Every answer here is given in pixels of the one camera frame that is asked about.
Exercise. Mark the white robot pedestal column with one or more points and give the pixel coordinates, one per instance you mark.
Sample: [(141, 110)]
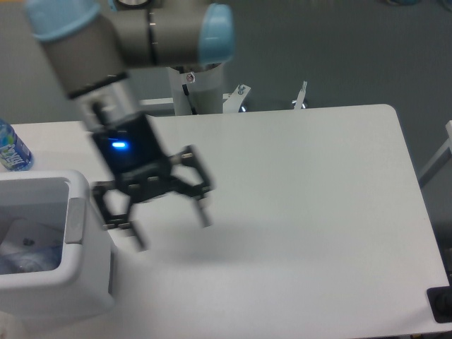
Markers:
[(197, 89)]

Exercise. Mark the white frame at right edge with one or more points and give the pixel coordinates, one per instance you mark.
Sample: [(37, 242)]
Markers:
[(437, 160)]

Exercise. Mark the white plastic trash can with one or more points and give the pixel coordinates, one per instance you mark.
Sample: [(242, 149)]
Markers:
[(82, 284)]

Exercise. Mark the black object at table corner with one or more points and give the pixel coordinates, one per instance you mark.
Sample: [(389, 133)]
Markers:
[(440, 303)]

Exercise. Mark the clear water bottle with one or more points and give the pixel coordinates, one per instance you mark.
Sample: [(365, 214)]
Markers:
[(37, 260)]

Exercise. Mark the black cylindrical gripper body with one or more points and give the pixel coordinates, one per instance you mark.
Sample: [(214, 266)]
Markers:
[(134, 156)]

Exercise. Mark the white pedestal base frame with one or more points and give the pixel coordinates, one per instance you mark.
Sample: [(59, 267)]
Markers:
[(231, 102)]

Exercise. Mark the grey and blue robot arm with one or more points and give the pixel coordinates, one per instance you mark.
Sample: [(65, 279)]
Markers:
[(92, 54)]

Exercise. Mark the clear plastic bag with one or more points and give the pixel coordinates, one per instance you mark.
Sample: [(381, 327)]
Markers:
[(20, 234)]

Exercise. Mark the blue labelled drink bottle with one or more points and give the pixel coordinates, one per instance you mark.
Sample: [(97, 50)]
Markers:
[(15, 155)]

